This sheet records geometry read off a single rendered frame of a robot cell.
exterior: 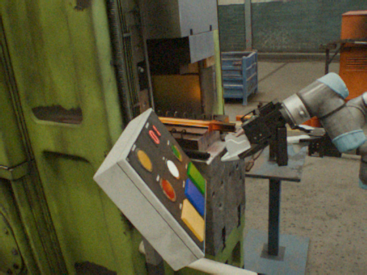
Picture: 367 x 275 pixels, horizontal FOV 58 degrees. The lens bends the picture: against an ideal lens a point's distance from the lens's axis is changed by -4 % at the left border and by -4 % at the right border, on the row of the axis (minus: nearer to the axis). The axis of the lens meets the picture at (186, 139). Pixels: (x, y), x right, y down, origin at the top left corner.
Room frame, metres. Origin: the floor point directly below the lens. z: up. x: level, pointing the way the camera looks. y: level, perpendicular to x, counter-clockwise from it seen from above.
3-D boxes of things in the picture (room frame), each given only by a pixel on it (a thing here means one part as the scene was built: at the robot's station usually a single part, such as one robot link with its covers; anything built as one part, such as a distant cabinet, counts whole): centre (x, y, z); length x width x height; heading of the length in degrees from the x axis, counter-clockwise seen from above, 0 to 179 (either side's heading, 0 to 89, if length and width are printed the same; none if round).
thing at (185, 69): (1.43, 0.11, 1.24); 0.30 x 0.07 x 0.06; 59
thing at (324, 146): (1.08, -0.49, 0.97); 0.12 x 0.08 x 0.09; 59
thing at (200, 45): (1.39, 0.09, 1.32); 0.42 x 0.20 x 0.10; 59
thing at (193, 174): (0.85, -0.01, 1.01); 0.07 x 0.05 x 0.07; 174
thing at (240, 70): (5.50, -0.58, 0.36); 1.20 x 0.80 x 0.72; 64
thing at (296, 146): (1.07, -0.38, 0.98); 0.09 x 0.03 x 0.06; 95
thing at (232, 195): (1.44, 0.07, 0.69); 0.56 x 0.38 x 0.45; 59
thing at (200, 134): (1.39, 0.09, 0.96); 0.42 x 0.20 x 0.09; 59
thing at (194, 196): (0.75, 0.00, 1.01); 0.07 x 0.05 x 0.07; 174
